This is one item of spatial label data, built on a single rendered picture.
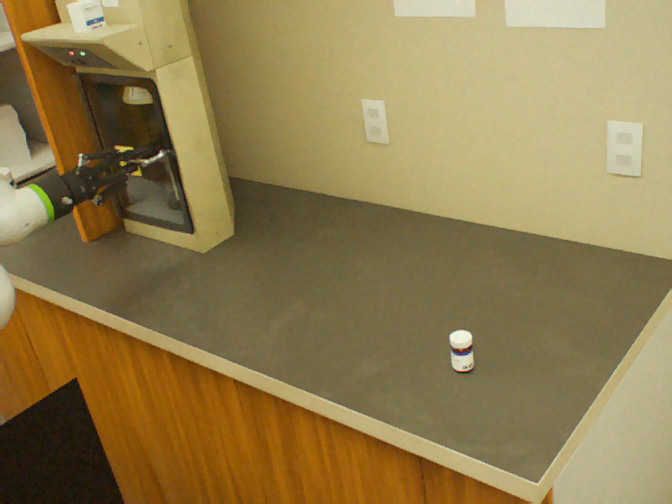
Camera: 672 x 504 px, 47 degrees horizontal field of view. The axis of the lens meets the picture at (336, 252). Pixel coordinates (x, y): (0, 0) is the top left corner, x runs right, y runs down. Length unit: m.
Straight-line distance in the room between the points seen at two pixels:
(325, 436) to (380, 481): 0.13
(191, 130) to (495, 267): 0.78
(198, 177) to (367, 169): 0.46
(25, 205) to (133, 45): 0.41
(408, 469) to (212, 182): 0.90
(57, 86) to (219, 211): 0.51
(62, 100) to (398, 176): 0.88
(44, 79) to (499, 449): 1.41
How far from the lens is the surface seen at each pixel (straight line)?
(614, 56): 1.63
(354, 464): 1.48
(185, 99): 1.85
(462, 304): 1.57
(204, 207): 1.92
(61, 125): 2.10
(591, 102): 1.67
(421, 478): 1.38
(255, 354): 1.52
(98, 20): 1.82
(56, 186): 1.76
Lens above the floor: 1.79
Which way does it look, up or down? 28 degrees down
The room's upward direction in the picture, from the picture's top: 10 degrees counter-clockwise
